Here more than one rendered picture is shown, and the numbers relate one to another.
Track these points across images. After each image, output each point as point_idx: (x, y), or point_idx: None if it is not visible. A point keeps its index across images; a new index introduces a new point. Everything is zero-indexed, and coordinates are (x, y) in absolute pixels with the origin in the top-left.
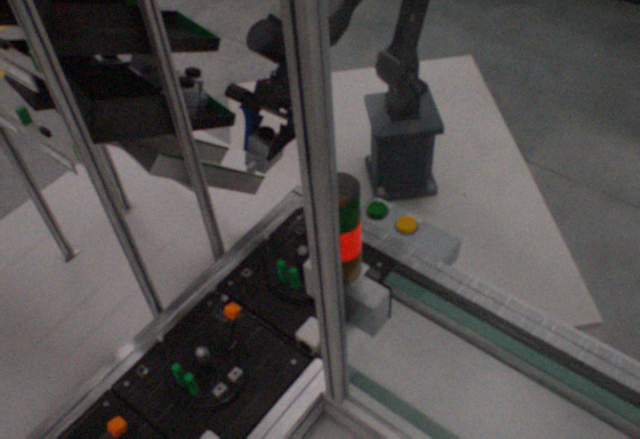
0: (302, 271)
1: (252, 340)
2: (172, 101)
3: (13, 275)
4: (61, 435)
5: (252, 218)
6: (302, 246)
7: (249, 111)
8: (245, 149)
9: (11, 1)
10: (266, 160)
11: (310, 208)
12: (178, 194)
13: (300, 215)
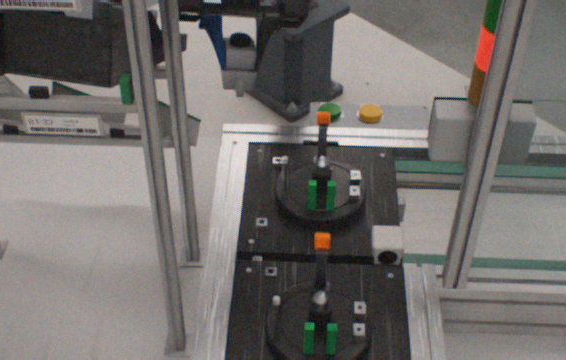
0: (324, 190)
1: (330, 279)
2: (172, 11)
3: None
4: None
5: (172, 192)
6: (323, 157)
7: (219, 17)
8: (224, 66)
9: None
10: (256, 69)
11: (518, 5)
12: (53, 207)
13: (259, 148)
